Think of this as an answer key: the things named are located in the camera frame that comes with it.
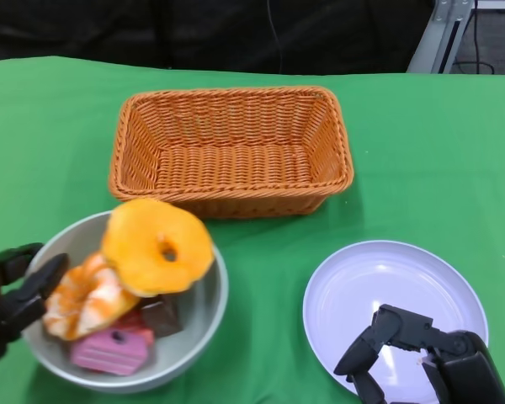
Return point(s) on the grey metal frame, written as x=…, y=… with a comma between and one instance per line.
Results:
x=433, y=42

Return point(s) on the brown chocolate cake slice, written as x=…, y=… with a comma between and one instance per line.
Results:
x=162, y=317

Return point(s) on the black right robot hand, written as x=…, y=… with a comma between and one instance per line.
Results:
x=467, y=366

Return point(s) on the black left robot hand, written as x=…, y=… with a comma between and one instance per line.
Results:
x=12, y=307

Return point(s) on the red strawberry cake piece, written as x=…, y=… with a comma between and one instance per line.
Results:
x=139, y=328

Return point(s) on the black backdrop curtain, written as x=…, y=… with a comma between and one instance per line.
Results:
x=109, y=29

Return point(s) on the pink cake slice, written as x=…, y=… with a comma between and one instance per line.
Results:
x=105, y=353

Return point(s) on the pale grey-green bowl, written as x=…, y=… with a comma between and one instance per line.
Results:
x=193, y=349

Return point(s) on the orange wicker basket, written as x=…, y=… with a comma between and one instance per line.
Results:
x=235, y=168

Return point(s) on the lavender round plate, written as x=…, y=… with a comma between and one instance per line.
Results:
x=383, y=273

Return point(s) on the green tablecloth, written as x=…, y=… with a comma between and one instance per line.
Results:
x=425, y=147

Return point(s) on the orange white twisted bread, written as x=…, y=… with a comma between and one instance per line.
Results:
x=84, y=303

